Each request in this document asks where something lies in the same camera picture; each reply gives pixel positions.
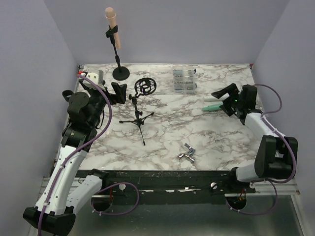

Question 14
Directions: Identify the peach microphone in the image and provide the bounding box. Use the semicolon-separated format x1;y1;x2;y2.
105;7;121;49

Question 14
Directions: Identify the green microphone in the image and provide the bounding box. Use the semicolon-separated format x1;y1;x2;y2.
202;103;223;112

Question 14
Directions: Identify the black tripod shock-mount stand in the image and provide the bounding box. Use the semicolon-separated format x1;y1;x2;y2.
119;78;158;146

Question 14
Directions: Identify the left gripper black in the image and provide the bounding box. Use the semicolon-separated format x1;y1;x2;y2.
81;80;127;127

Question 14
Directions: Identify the white microphone grey mesh head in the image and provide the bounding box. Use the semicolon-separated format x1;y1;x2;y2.
204;96;222;102

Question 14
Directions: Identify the aluminium frame rail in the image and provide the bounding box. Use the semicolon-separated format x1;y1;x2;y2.
250;178;300;196

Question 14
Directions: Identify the black tall round-base stand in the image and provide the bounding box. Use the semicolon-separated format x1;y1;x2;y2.
105;26;130;81

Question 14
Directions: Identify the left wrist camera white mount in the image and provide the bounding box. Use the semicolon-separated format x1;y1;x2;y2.
78;69;104;89

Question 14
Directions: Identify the clear plastic screw box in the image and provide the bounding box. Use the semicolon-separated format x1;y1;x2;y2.
171;65;197;95

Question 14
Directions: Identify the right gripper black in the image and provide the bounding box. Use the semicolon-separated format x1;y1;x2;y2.
212;83;244;117

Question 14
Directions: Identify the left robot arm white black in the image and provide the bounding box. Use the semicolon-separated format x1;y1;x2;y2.
23;80;127;236

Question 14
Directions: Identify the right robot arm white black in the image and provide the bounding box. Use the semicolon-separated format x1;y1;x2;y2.
211;83;298;193

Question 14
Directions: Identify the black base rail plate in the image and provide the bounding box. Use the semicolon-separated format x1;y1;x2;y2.
76;169;255;206

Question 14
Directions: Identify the chrome faucet tap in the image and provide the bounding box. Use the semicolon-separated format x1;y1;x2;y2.
178;143;196;163

